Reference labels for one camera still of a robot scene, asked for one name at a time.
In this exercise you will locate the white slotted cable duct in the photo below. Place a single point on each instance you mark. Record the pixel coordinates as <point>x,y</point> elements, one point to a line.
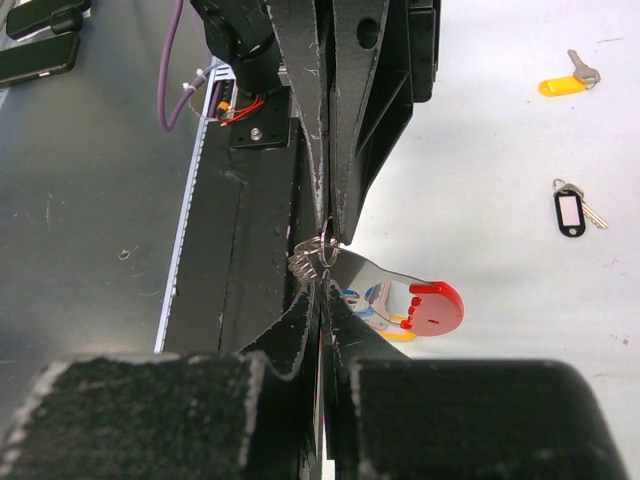
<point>210,73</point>

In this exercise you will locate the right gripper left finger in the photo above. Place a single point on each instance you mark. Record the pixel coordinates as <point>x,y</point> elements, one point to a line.
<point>244,415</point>

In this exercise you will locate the key with yellow tag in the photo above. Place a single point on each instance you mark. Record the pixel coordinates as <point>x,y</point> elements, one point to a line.
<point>583,78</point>

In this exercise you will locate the black phone on bench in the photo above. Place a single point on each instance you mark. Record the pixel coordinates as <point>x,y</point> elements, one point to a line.
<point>47,36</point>

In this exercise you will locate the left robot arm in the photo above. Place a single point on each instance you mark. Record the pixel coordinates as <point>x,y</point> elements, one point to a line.
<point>241,34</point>

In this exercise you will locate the blue tag on holder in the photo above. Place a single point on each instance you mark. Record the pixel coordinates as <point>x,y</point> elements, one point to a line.
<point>361,307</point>

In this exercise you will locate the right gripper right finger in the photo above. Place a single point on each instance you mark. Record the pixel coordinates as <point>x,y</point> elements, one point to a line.
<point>393,417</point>

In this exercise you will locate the red-handled metal key holder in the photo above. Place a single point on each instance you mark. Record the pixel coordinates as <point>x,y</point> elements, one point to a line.
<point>426,308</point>

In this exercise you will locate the key with black tag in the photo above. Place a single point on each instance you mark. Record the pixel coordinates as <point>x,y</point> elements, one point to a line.
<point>572,211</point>

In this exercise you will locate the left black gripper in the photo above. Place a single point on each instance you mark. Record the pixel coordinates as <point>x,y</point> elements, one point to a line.
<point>386,60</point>

